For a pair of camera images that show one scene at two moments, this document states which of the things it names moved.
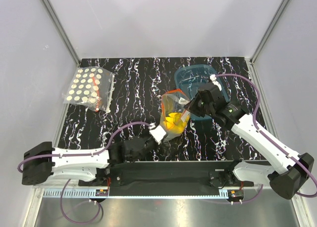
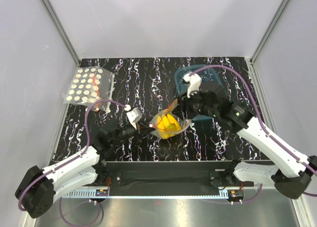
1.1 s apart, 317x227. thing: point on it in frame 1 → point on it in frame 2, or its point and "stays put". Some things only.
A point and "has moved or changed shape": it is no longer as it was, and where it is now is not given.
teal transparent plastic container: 189,78 stays put
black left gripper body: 149,145 → 128,132
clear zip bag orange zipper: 173,117 has moved or changed shape
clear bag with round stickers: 91,86 stays put
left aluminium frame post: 57,22 stays put
